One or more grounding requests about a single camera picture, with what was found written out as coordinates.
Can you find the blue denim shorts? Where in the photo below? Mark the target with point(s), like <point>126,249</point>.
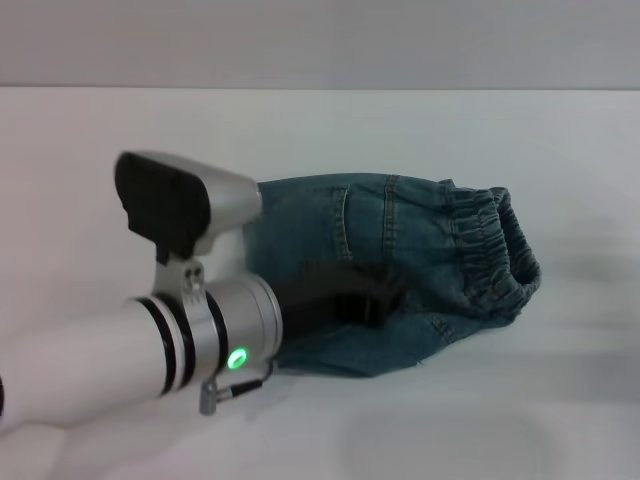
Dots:
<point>425,250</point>

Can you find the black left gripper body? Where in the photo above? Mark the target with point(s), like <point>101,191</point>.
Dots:
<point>320,300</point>

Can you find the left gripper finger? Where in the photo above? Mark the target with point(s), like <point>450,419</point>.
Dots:
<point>382,311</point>
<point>385,280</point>

